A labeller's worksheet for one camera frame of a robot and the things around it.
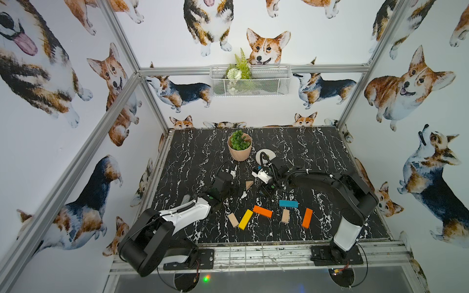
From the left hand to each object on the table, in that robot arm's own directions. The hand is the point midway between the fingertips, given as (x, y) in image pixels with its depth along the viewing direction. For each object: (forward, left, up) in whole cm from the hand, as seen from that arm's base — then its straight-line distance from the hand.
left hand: (236, 176), depth 89 cm
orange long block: (-14, -12, -8) cm, 20 cm away
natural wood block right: (-16, -23, -9) cm, 29 cm away
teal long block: (-11, -25, -8) cm, 28 cm away
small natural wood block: (-18, +2, -8) cm, 20 cm away
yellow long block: (-18, -4, -8) cm, 20 cm away
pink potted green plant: (+16, -2, +5) cm, 17 cm away
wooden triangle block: (0, -6, -7) cm, 9 cm away
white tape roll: (+21, -19, -10) cm, 30 cm away
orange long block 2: (-18, -32, -8) cm, 38 cm away
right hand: (-5, -11, -5) cm, 13 cm away
